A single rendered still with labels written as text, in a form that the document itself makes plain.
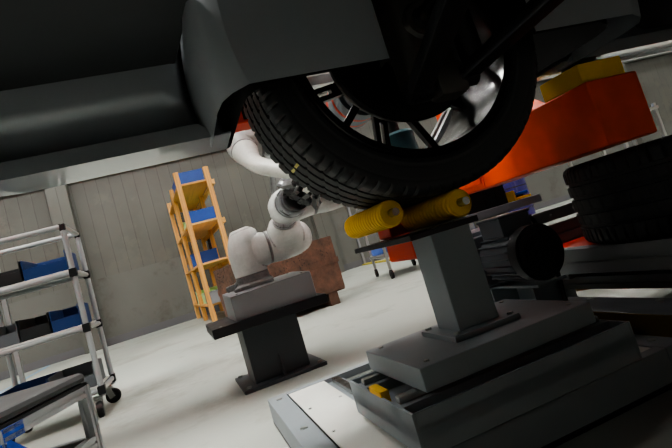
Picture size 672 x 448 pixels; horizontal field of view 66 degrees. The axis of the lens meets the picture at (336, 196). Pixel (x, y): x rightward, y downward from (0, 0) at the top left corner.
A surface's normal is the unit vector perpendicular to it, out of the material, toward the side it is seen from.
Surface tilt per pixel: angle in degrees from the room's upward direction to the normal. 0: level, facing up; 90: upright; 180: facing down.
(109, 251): 90
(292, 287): 90
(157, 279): 90
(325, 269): 90
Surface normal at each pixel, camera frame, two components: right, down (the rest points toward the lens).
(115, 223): 0.29, -0.18
